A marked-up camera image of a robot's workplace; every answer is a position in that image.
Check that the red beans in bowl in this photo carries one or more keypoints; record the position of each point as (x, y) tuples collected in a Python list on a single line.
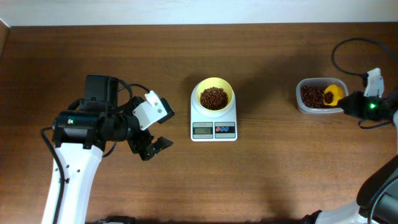
[(214, 98)]

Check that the yellow plastic bowl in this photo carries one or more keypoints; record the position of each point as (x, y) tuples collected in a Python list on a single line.
[(214, 82)]

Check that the yellow plastic scoop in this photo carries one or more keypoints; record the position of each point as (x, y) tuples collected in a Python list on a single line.
[(332, 95)]

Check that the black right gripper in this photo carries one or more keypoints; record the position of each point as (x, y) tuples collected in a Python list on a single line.
[(352, 104)]

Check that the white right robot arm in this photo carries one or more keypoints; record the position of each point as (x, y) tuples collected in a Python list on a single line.
[(376, 201)]

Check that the white digital kitchen scale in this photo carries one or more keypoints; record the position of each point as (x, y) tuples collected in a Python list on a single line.
[(218, 126)]

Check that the clear plastic container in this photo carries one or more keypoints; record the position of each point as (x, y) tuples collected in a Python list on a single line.
[(318, 82)]

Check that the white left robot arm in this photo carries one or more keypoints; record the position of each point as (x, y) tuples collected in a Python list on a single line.
[(108, 112)]

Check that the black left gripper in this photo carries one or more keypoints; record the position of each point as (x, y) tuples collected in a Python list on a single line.
[(138, 134)]

